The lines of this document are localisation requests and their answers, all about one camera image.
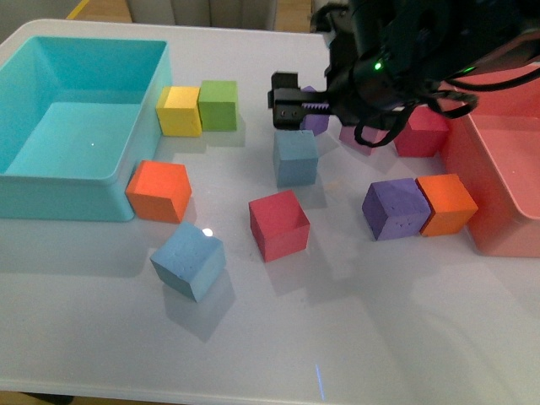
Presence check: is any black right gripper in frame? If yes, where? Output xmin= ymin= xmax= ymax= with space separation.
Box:
xmin=267 ymin=40 xmax=426 ymax=130

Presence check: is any light blue foam cube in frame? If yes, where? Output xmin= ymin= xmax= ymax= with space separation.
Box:
xmin=150 ymin=222 xmax=226 ymax=302
xmin=273 ymin=130 xmax=319 ymax=187

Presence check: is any purple foam cube far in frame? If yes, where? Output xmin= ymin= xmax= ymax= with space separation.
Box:
xmin=300 ymin=103 xmax=329 ymax=136

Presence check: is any purple foam cube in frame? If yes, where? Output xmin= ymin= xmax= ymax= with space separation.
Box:
xmin=300 ymin=103 xmax=329 ymax=136
xmin=362 ymin=178 xmax=431 ymax=240

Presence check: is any green foam cube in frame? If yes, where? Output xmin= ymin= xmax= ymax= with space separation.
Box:
xmin=198 ymin=80 xmax=238 ymax=132

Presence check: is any pink foam cube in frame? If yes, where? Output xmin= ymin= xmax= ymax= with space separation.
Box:
xmin=339 ymin=127 xmax=387 ymax=156

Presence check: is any grey chair left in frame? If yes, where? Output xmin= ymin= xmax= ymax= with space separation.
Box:
xmin=127 ymin=0 xmax=278 ymax=30

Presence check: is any yellow foam cube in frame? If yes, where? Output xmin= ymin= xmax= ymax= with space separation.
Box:
xmin=155 ymin=86 xmax=203 ymax=138

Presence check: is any red foam cube centre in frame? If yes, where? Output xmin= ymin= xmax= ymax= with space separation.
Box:
xmin=248 ymin=190 xmax=311 ymax=262

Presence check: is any dark red foam cube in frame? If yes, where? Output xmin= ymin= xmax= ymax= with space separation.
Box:
xmin=394 ymin=106 xmax=449 ymax=158

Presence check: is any purple foam cube near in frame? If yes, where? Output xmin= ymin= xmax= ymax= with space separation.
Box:
xmin=362 ymin=178 xmax=431 ymax=240

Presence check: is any orange foam cube left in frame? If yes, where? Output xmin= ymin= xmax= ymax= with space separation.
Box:
xmin=126 ymin=160 xmax=192 ymax=224

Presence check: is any orange foam cube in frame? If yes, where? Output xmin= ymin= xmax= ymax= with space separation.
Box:
xmin=126 ymin=160 xmax=192 ymax=224
xmin=416 ymin=174 xmax=478 ymax=236

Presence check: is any orange foam cube right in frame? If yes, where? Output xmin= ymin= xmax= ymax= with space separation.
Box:
xmin=416 ymin=174 xmax=478 ymax=236

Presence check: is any pink plastic bin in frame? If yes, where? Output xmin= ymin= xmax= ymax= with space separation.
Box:
xmin=441 ymin=80 xmax=539 ymax=257

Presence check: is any teal plastic bin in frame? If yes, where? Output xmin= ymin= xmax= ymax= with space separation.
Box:
xmin=1 ymin=36 xmax=172 ymax=222

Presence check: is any black cable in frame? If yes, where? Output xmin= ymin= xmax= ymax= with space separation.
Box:
xmin=354 ymin=62 xmax=540 ymax=147

